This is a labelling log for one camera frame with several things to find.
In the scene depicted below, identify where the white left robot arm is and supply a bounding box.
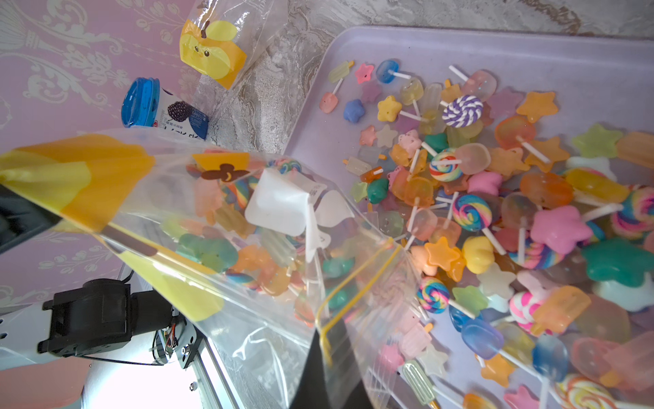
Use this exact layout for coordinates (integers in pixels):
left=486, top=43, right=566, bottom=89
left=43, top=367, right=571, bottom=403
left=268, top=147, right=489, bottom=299
left=1, top=279, right=204, bottom=370

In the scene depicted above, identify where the pile of colourful candies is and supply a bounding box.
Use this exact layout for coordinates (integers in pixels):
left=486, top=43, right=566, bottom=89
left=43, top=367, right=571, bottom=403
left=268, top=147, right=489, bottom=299
left=329, top=59, right=653, bottom=408

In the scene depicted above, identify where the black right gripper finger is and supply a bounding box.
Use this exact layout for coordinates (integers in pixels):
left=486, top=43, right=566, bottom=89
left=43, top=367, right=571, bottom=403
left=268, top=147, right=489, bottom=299
left=290, top=321, right=373, bottom=408

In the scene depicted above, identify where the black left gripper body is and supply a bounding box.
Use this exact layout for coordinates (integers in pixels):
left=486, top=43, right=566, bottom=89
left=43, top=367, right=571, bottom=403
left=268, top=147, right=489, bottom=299
left=0, top=186, right=61, bottom=254

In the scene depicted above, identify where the ziploc candy bag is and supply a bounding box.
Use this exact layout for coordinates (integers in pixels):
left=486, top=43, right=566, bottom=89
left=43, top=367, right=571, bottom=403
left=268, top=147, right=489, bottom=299
left=179, top=0, right=290, bottom=115
left=1, top=127, right=418, bottom=408

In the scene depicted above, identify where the blue lid cup on table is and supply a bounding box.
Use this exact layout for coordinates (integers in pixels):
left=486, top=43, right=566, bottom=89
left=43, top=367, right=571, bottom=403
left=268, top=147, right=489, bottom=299
left=120, top=78, right=209, bottom=141

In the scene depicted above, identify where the lavender plastic tray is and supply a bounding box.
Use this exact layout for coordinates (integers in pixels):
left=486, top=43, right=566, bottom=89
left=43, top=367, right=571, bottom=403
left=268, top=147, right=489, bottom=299
left=285, top=27, right=653, bottom=408

